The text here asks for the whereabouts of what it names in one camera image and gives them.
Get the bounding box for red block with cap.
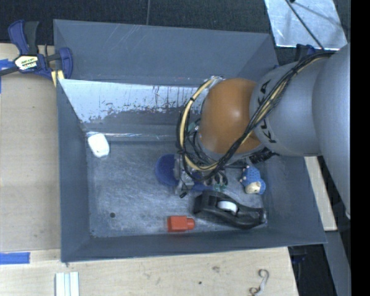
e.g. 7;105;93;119
166;215;196;233

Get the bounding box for grey metal bin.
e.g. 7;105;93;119
52;18;328;263

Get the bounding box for pale wood flat board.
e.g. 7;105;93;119
0;72;63;253

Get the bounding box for small metal hook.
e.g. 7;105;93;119
248;268;271;296

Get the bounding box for white oval soap bar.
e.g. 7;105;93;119
86;132;110;158

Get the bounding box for blue toy animal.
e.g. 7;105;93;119
238;165;267;195

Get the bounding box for black tape dispenser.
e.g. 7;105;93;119
192;191;269;231

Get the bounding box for blue round ball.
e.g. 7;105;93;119
154;153;181;188

